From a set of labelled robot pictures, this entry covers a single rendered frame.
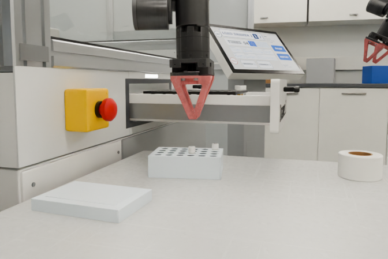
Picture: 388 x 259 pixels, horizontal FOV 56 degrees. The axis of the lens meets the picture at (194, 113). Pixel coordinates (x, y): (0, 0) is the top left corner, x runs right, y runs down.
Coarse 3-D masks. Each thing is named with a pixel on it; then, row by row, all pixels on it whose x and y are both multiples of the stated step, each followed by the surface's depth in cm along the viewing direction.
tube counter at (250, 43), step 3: (243, 42) 179; (246, 42) 180; (249, 42) 182; (252, 42) 184; (255, 42) 185; (258, 42) 187; (261, 42) 188; (264, 42) 190; (246, 45) 179; (249, 45) 180; (252, 45) 182; (255, 45) 183; (258, 45) 185; (261, 45) 186; (264, 45) 188; (267, 45) 189
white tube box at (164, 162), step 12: (156, 156) 62; (168, 156) 61; (180, 156) 61; (192, 156) 61; (204, 156) 61; (216, 156) 61; (156, 168) 62; (168, 168) 61; (180, 168) 61; (192, 168) 61; (204, 168) 61; (216, 168) 60
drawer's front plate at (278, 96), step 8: (272, 80) 72; (280, 80) 73; (272, 88) 72; (280, 88) 74; (272, 96) 72; (280, 96) 75; (272, 104) 73; (280, 104) 75; (272, 112) 73; (272, 120) 73; (272, 128) 73; (280, 128) 77
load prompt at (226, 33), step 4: (224, 32) 176; (228, 32) 178; (232, 32) 180; (236, 32) 182; (240, 32) 184; (244, 32) 186; (248, 32) 188; (228, 36) 175; (232, 36) 177; (236, 36) 179; (240, 36) 181; (244, 36) 183; (248, 36) 185; (252, 36) 187; (256, 36) 189; (260, 36) 192
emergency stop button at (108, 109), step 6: (102, 102) 61; (108, 102) 61; (114, 102) 63; (102, 108) 61; (108, 108) 61; (114, 108) 62; (102, 114) 61; (108, 114) 61; (114, 114) 63; (108, 120) 62
